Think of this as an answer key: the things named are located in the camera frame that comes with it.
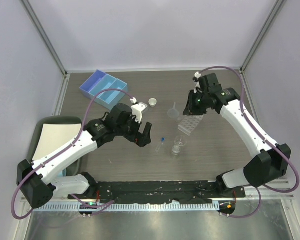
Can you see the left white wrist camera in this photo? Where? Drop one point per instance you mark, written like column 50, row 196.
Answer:
column 138, row 108

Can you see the clear plastic funnel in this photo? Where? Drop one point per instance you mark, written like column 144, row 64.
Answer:
column 173, row 113

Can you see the clear test tube rack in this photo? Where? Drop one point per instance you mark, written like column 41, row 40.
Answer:
column 189, row 124

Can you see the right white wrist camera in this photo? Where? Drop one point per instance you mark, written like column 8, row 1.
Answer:
column 196, row 77

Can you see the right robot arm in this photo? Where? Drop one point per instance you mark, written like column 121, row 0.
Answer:
column 268, row 158

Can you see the blue compartment organizer tray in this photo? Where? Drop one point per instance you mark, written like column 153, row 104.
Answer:
column 99, row 81

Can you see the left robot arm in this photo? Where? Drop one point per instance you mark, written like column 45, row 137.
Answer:
column 39, row 181

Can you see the white paper sheet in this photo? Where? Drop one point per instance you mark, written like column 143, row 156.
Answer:
column 53, row 137

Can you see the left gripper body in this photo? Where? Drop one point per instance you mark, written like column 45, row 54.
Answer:
column 132, row 133

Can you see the dark green tray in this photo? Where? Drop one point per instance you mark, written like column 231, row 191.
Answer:
column 59, row 120

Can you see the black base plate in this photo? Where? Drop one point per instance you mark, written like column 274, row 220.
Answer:
column 160, row 192

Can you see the aluminium rail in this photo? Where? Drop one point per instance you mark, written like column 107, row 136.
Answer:
column 267, row 194

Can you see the blue capped test tube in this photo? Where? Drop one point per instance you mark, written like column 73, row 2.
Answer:
column 161, row 143

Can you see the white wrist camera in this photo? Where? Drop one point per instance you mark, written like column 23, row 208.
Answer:
column 138, row 108
column 196, row 77

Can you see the small glass beaker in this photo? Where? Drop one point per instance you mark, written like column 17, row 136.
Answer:
column 181, row 140

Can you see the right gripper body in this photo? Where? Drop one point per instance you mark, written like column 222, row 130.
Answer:
column 201, row 104

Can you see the white ceramic crucible cup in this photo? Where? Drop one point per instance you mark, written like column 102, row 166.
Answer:
column 152, row 102

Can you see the white slotted cable duct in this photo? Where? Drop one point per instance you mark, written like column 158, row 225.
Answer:
column 71, row 206

